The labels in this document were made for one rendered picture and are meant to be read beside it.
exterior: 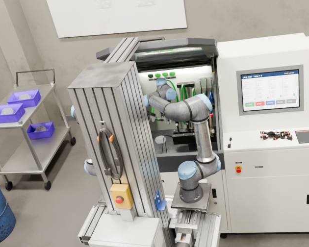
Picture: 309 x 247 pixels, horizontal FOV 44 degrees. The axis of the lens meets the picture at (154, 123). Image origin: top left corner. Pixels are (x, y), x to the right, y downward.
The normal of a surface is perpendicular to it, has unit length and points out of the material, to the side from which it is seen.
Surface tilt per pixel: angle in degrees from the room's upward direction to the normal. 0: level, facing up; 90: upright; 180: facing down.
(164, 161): 90
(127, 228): 0
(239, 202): 90
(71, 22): 90
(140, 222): 0
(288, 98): 76
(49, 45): 90
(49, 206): 0
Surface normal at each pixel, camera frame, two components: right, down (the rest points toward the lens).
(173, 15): -0.25, 0.56
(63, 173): -0.18, -0.83
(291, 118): -0.17, 0.34
